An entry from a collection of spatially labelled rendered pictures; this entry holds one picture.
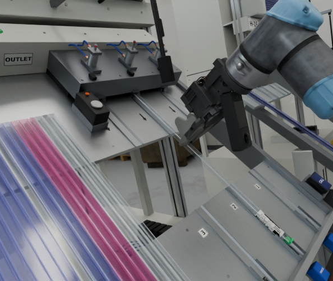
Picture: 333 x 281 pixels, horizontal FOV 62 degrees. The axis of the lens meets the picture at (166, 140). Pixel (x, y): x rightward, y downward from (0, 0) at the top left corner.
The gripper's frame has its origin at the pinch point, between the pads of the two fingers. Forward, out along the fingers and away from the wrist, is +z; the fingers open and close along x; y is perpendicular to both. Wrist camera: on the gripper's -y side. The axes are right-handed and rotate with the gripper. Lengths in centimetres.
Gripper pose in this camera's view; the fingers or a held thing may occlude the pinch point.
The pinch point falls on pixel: (187, 143)
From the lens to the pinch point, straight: 65.0
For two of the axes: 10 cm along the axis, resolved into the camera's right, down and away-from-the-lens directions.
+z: -5.0, 5.6, 6.7
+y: -5.6, -7.9, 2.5
